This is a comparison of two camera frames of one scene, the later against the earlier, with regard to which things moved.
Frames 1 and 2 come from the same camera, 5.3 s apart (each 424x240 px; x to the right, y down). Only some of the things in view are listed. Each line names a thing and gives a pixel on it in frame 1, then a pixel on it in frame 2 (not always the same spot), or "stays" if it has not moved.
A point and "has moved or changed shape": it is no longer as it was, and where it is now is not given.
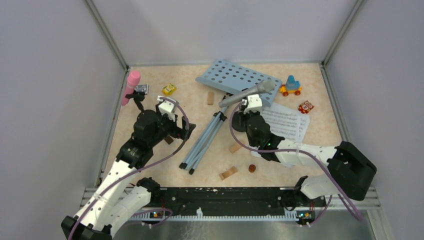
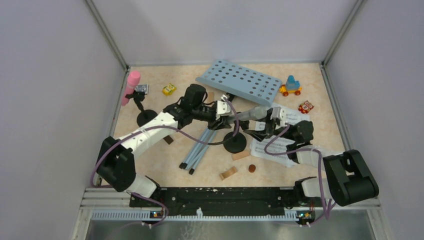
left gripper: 178,132 to 216,125
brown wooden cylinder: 252,168 stays
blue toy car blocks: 291,86 stays
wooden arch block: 228,173 stays
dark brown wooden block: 168,140 stays
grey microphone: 266,86 has moved or changed shape
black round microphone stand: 239,119 to 234,144
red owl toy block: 305,107 stays
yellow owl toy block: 168,90 stays
